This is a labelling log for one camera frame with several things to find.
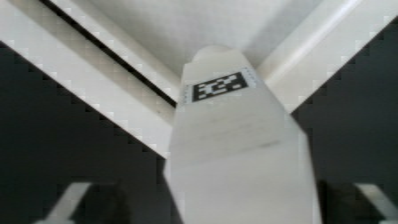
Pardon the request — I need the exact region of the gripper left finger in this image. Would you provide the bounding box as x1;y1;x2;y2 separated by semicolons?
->
35;182;90;224

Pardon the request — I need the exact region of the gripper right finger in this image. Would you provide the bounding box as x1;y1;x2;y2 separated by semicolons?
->
355;183;398;224

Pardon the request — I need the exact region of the white leg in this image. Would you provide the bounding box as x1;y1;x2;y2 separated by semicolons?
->
163;46;321;224

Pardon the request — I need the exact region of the white desk top tray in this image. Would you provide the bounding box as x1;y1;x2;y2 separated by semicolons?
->
48;0;362;104

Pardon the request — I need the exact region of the white U-shaped fence frame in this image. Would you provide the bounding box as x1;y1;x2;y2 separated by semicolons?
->
0;0;398;153

